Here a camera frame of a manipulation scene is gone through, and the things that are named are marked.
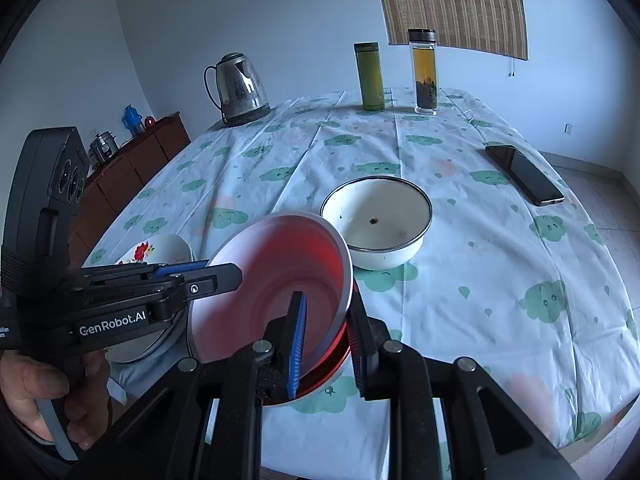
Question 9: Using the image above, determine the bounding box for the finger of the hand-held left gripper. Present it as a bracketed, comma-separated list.
[75, 262, 243, 322]
[65, 260, 210, 292]

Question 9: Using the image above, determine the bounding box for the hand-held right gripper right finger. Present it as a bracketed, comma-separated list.
[347, 292, 581, 480]

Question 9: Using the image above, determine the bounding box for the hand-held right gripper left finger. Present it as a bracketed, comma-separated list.
[65, 291, 307, 480]

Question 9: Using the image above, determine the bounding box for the red plastic bowl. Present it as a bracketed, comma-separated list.
[187, 211, 355, 407]

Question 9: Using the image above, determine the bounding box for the stainless steel bowl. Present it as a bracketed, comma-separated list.
[106, 320, 176, 365]

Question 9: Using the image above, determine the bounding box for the person's left hand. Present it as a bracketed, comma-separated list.
[0, 350, 111, 452]

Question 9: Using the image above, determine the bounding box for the red floral white plate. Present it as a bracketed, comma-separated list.
[82, 233, 195, 268]

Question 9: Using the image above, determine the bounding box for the brown wooden sideboard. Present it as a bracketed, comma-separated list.
[70, 112, 192, 256]

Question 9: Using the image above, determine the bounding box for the blue thermos jug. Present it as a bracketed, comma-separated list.
[121, 104, 143, 136]

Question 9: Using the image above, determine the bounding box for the white enamel bowl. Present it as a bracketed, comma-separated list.
[320, 176, 433, 269]

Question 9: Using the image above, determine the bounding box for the cloud print tablecloth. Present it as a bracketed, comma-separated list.
[82, 87, 640, 480]

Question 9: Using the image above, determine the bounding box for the stainless steel electric kettle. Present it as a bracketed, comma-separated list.
[203, 52, 272, 127]

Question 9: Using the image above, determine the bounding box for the black smartphone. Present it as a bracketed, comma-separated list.
[485, 144, 566, 207]

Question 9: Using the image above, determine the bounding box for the green insulated bottle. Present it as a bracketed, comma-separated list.
[354, 42, 386, 112]

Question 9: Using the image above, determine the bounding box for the glass tea bottle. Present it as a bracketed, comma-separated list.
[407, 29, 439, 116]

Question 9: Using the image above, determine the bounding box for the bamboo window blind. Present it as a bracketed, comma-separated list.
[371, 0, 530, 61]

